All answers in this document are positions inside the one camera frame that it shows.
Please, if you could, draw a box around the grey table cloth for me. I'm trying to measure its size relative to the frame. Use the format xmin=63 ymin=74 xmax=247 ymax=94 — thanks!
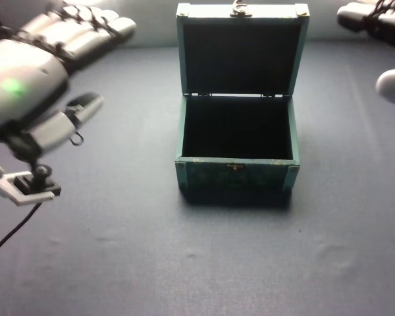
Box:
xmin=0 ymin=34 xmax=395 ymax=316

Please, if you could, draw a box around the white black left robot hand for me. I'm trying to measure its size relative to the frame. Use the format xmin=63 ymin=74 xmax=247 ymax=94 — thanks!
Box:
xmin=0 ymin=0 xmax=138 ymax=159

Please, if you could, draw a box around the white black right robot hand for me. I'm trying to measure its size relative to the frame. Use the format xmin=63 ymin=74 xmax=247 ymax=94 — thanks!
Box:
xmin=336 ymin=0 xmax=395 ymax=110

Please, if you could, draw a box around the teal floral box base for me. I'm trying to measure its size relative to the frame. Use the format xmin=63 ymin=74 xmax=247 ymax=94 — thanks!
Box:
xmin=174 ymin=93 xmax=302 ymax=207

